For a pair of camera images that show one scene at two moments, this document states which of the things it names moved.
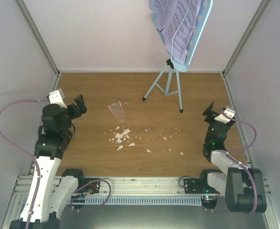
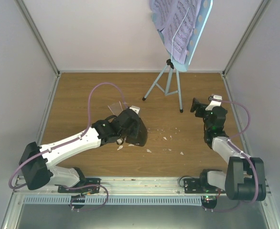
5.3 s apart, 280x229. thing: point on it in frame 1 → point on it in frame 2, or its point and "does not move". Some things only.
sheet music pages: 178,18 does not move
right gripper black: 211,113 → 195,105
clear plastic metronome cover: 117,109 does not move
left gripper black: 81,105 → 135,132
